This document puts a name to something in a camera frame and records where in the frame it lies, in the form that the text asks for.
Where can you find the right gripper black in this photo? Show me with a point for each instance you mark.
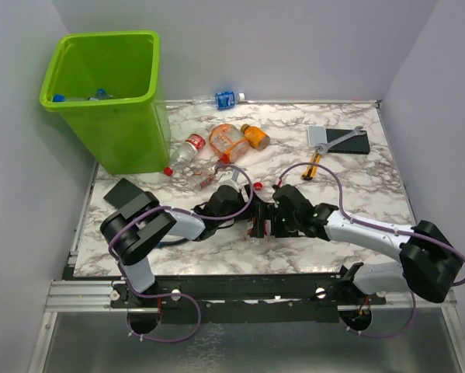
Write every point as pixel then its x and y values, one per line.
pixel 275 230

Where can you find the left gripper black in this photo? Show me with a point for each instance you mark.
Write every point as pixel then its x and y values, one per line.
pixel 241 200

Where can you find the red white label bottle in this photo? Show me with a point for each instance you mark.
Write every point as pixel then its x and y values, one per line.
pixel 259 215

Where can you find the small red label bottle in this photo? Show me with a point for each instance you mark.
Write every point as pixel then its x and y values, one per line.
pixel 204 177

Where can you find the orange juice bottle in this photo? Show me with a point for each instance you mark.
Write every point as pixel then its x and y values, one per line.
pixel 256 137

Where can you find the crushed orange label bottle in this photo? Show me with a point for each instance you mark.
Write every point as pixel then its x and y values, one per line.
pixel 227 142

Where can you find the blue label bottle front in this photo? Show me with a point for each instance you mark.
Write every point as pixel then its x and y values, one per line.
pixel 100 94

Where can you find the blue label bottle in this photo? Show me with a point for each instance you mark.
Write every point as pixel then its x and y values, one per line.
pixel 224 100
pixel 100 94

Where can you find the pepsi bottle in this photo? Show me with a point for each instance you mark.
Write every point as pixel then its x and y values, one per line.
pixel 58 98

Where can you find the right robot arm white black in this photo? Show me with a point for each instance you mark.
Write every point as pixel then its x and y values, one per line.
pixel 421 259

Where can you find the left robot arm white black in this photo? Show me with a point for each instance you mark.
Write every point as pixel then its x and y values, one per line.
pixel 141 224

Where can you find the green plastic bin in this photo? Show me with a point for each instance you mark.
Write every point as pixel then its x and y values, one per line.
pixel 129 133

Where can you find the yellow black utility knife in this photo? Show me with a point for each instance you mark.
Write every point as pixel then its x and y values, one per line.
pixel 311 169

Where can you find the silver wrench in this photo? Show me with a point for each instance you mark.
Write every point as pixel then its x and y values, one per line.
pixel 323 148

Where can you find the grey rectangular plate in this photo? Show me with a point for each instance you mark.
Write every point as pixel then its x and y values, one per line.
pixel 316 135

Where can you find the red label clear bottle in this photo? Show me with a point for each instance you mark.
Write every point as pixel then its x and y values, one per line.
pixel 185 153

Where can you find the black foam block right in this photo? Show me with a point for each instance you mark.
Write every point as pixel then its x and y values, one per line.
pixel 358 145

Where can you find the black foam block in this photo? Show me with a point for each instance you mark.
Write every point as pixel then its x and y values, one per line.
pixel 122 193
pixel 358 145

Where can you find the black foam block left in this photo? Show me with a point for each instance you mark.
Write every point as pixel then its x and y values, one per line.
pixel 122 193

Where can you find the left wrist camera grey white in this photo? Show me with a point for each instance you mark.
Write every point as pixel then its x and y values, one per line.
pixel 229 179

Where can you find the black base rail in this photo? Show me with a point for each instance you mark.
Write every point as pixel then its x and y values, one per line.
pixel 222 298

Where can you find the blue handled pliers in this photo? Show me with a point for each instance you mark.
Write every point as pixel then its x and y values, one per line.
pixel 174 243

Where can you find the blue label bottle by wall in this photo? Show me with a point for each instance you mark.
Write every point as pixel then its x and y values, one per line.
pixel 224 100

